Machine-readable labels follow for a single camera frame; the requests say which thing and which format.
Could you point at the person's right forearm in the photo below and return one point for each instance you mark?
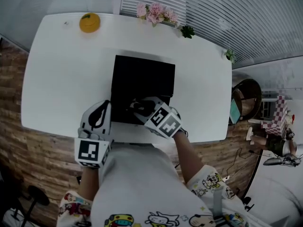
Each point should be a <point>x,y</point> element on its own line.
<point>189,159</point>

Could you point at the black office chair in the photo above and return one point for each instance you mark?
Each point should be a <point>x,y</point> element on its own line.
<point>248,203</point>

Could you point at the orange fruit ornament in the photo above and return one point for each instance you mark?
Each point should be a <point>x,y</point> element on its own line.
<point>90,23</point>

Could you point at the grey stand device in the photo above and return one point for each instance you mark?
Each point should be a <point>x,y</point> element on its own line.
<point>281,161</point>

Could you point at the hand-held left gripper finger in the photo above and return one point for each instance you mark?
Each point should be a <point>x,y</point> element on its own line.
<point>107,124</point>
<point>85,122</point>

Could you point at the dark round-backed chair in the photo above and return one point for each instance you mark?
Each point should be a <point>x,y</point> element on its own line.
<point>251,96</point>

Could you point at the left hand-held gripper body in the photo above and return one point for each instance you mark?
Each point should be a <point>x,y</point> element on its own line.
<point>88,150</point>

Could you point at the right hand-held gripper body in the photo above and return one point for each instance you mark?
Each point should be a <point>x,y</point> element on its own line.
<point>165,122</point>

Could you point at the person's cartoon print shirt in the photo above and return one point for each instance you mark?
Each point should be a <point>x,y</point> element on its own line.
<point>142,181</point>

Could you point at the pink flower bouquet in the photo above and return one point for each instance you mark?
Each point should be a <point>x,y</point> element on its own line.
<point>156,13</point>

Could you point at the dark green succulent plant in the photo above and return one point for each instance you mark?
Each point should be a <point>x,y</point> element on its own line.
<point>187,31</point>

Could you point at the white window blinds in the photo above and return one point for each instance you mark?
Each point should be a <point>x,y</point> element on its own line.
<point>225,13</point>

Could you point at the black stool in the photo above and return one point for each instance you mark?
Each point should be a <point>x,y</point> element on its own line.
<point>38,194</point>

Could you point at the white power strip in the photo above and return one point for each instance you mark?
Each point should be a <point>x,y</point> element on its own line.
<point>227,178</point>

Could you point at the black box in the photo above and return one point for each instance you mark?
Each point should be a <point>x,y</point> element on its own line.
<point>142,79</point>

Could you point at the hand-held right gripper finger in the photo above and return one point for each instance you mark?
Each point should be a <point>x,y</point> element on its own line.
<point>152,100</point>
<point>143,117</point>

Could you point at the pale green potted plant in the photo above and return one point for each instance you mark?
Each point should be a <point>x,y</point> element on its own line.
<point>230,55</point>

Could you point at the checkered tablecloth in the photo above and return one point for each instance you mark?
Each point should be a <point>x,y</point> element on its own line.
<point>278,115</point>

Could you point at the person's left forearm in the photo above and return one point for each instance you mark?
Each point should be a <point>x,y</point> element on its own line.
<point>88,183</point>

